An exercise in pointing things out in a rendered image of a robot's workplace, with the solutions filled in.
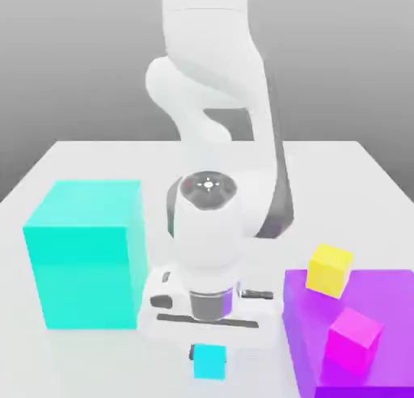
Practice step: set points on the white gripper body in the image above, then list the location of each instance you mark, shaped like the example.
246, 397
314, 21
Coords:
207, 331

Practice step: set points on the small cyan cube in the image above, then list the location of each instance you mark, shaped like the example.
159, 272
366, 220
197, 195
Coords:
209, 362

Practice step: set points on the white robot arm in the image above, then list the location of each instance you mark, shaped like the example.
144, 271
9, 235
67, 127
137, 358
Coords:
207, 81

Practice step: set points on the small yellow cube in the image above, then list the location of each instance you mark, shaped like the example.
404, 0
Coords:
328, 271

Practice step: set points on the small magenta cube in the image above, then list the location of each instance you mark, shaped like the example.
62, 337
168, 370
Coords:
352, 343

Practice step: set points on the large turquoise box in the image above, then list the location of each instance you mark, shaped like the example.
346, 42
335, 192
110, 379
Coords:
87, 259

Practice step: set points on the large purple box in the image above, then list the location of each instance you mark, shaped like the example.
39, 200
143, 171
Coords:
372, 339

